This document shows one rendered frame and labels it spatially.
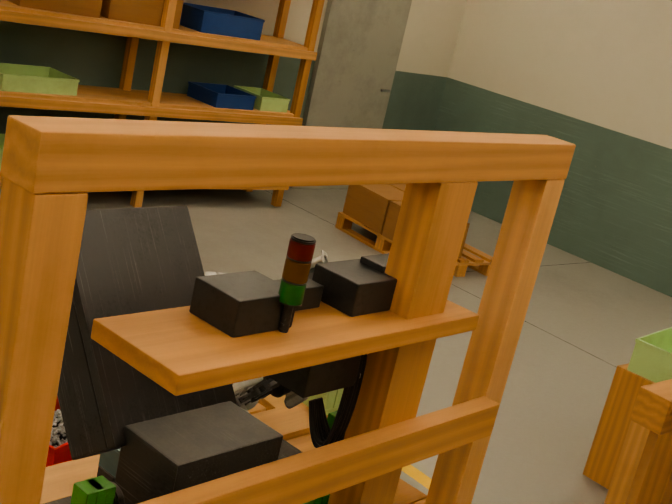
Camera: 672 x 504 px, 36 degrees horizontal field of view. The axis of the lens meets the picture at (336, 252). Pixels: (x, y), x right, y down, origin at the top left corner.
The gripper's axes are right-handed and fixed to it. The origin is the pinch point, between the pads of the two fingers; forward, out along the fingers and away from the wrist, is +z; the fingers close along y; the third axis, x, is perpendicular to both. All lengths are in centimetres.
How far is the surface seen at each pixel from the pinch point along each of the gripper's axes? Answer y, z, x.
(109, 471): -20.9, 28.0, -0.5
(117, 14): -375, -300, -308
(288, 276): 60, 15, -14
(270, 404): -78, -59, 3
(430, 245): 59, -23, -8
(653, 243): -334, -675, 36
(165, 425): 16.4, 29.1, -2.2
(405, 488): -21, -48, 43
